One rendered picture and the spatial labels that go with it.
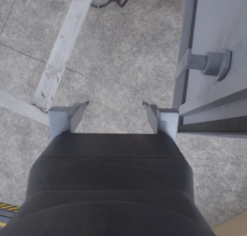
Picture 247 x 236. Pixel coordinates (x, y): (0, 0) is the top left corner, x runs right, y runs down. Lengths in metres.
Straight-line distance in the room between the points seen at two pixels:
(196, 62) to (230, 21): 0.05
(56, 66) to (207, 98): 0.75
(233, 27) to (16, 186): 1.19
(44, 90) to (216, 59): 0.75
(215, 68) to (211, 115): 0.05
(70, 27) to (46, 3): 0.48
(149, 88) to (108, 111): 0.26
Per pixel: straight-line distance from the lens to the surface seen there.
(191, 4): 0.41
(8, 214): 0.86
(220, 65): 0.18
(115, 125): 0.98
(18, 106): 0.74
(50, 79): 0.85
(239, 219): 1.12
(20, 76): 1.24
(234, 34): 0.19
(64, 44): 0.89
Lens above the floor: 0.97
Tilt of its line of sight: 82 degrees down
